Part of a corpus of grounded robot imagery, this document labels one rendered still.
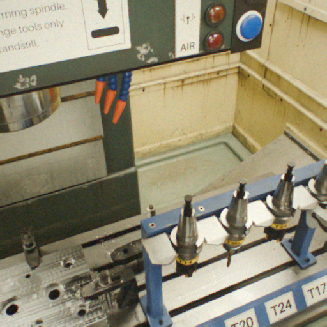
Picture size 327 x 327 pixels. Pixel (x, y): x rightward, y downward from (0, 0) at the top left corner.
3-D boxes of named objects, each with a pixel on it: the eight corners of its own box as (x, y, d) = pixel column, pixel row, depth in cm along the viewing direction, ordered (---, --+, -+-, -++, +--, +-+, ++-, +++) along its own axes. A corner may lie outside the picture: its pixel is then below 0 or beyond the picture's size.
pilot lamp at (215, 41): (223, 50, 47) (224, 32, 46) (207, 53, 46) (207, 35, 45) (220, 48, 47) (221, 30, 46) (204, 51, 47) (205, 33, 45)
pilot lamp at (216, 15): (225, 23, 45) (226, 4, 43) (208, 26, 44) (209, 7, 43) (222, 22, 45) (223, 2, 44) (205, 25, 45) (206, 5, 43)
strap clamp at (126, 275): (139, 301, 99) (135, 267, 89) (89, 321, 95) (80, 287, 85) (135, 291, 101) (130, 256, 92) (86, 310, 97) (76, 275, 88)
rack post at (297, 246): (317, 262, 107) (347, 184, 88) (301, 269, 105) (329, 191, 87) (294, 237, 114) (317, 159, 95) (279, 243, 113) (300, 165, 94)
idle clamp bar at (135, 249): (198, 241, 114) (199, 226, 109) (117, 278, 104) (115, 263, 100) (189, 230, 117) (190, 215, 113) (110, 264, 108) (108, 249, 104)
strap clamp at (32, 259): (49, 286, 103) (36, 251, 93) (36, 290, 102) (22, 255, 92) (40, 250, 112) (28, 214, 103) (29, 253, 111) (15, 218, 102)
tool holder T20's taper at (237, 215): (241, 207, 79) (245, 183, 75) (251, 223, 76) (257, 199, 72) (221, 212, 78) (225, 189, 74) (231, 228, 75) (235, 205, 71)
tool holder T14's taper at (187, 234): (193, 224, 76) (194, 200, 72) (202, 241, 73) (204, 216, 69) (172, 230, 75) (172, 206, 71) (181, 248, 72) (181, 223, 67)
